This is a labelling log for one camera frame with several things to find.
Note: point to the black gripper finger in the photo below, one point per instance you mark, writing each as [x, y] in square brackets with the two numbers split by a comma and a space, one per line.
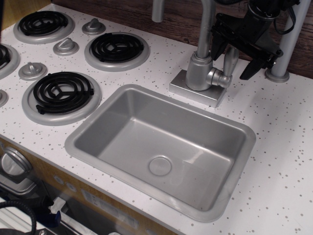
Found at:
[252, 68]
[219, 43]

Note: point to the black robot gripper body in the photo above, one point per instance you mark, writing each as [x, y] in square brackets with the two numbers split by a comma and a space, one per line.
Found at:
[250, 34]

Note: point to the silver faucet lever handle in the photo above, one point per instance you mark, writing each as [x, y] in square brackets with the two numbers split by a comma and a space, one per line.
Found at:
[230, 61]

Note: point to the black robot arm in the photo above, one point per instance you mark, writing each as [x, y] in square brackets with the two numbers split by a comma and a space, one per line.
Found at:
[279, 5]

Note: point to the grey support pole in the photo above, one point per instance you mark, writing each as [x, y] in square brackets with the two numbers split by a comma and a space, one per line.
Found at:
[278, 73]

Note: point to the silver toy faucet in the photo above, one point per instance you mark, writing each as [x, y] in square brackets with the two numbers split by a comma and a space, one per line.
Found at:
[202, 82]

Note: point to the black burner back right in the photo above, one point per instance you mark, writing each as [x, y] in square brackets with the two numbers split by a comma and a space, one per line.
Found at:
[117, 51]

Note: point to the black burner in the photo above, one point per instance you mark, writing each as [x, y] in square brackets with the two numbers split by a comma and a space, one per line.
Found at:
[61, 98]
[9, 60]
[43, 27]
[117, 51]

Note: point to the grey toy sink basin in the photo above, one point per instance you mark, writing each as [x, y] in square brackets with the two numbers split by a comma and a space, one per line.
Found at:
[180, 155]

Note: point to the grey stove knob back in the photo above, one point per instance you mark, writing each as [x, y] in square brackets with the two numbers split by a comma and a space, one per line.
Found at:
[93, 27]

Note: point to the grey stove knob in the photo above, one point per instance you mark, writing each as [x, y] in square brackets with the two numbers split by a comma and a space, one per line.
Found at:
[93, 27]
[66, 47]
[32, 71]

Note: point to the grey stove knob middle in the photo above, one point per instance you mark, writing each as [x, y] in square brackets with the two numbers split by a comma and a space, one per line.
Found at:
[66, 47]

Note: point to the black burner front right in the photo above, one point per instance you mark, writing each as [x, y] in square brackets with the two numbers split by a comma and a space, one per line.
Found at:
[61, 98]

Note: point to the black burner back left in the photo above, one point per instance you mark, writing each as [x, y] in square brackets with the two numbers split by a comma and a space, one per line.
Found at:
[43, 27]

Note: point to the grey stove knob front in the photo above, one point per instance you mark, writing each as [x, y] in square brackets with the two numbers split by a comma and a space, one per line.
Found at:
[32, 71]

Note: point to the black burner far left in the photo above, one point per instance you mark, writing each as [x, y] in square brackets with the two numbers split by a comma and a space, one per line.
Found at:
[9, 60]

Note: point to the grey stove knob edge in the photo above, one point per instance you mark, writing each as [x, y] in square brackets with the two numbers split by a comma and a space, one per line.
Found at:
[3, 98]

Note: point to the silver oven dial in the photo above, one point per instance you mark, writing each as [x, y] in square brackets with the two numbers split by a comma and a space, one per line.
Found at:
[14, 165]

